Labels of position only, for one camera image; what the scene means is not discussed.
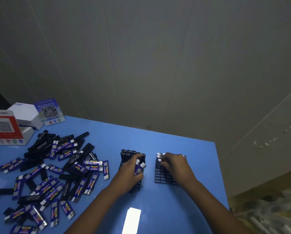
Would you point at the person's right hand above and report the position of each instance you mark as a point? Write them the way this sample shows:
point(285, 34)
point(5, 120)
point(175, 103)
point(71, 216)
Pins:
point(178, 168)

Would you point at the person's left hand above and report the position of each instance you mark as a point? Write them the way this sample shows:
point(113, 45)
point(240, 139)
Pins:
point(126, 175)

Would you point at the blue silver-capped lighter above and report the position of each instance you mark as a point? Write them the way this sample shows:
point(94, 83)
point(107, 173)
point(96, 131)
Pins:
point(137, 168)
point(141, 168)

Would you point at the black grid tray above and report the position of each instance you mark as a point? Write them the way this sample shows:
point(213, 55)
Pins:
point(162, 179)
point(137, 188)

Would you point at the row of black lighters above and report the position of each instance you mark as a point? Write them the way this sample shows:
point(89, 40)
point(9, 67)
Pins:
point(127, 155)

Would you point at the row of blue lighters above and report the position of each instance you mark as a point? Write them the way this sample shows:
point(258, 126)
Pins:
point(159, 155)

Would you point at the pile of mixed lighters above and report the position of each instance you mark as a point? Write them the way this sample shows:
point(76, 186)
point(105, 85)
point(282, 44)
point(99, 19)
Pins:
point(50, 168)

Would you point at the person's right forearm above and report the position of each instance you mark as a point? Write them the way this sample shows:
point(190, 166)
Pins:
point(216, 209)

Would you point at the person's left forearm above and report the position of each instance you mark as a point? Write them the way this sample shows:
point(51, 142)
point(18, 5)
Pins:
point(91, 212)

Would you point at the blue code sign stand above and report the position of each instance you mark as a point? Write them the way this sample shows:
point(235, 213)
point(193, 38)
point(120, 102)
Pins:
point(49, 112)

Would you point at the crumpled clear plastic bags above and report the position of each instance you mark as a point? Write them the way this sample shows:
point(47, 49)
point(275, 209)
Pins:
point(269, 214)

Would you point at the white cardboard box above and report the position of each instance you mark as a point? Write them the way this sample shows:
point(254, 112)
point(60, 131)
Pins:
point(23, 113)

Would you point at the red code sign stand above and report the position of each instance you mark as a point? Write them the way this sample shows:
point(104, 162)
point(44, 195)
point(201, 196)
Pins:
point(4, 126)

